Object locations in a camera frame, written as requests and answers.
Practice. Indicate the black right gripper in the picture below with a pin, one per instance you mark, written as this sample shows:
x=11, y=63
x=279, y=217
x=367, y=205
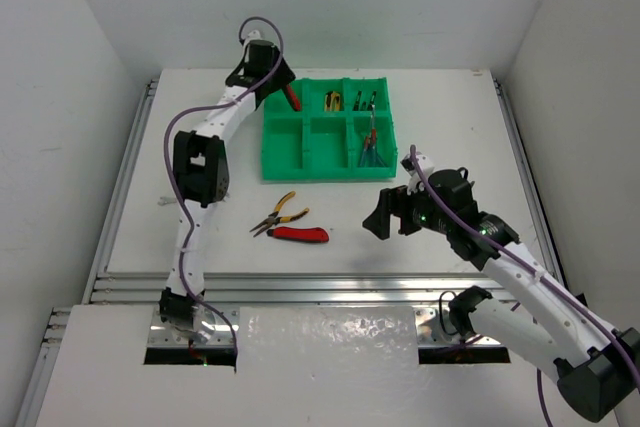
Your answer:
x=393, y=200

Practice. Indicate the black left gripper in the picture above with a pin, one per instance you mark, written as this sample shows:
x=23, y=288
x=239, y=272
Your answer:
x=279, y=79

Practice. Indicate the red black box cutter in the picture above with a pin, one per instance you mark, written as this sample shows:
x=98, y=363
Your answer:
x=292, y=98

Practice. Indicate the blue red handle screwdriver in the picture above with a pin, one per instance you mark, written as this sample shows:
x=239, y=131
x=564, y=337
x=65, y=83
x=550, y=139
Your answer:
x=366, y=158

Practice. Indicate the yellow black utility knife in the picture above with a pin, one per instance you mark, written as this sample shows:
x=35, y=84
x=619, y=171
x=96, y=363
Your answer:
x=328, y=101

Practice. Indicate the red black utility knife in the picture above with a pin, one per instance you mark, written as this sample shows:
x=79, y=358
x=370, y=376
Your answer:
x=314, y=235

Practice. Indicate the small yellow black cutter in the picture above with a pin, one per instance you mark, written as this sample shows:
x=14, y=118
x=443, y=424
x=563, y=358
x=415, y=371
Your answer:
x=336, y=102

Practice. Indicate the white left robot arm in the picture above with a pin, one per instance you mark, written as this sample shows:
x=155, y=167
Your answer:
x=195, y=157

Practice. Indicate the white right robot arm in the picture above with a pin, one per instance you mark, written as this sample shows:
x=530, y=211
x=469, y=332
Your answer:
x=594, y=365

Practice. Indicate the green six-compartment bin tray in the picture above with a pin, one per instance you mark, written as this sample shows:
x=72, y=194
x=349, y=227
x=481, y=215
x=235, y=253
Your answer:
x=317, y=146

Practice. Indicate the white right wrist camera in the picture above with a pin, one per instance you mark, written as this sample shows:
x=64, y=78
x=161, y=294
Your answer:
x=419, y=167

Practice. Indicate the yellow handle needle-nose pliers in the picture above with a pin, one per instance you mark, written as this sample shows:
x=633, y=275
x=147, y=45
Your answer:
x=275, y=217

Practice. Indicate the aluminium front rail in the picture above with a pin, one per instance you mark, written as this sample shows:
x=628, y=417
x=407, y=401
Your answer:
x=426, y=294

